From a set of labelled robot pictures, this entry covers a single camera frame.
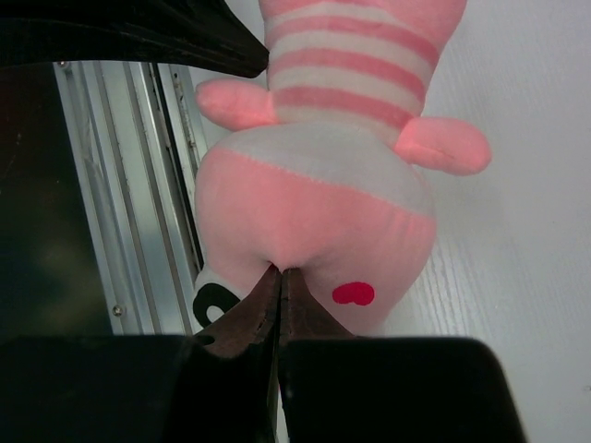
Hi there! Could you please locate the pink plush with face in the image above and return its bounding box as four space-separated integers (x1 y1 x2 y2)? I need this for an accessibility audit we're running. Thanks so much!
193 1 491 333

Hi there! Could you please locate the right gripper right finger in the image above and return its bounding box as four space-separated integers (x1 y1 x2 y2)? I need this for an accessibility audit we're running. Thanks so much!
276 268 591 443

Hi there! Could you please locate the aluminium rail frame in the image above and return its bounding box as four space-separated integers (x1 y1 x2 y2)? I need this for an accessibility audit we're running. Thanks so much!
54 61 208 334

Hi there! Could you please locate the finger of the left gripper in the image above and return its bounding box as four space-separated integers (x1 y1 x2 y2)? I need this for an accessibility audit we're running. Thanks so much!
1 0 269 78

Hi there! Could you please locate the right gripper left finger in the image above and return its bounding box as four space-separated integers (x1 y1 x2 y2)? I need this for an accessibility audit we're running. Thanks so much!
1 268 281 442

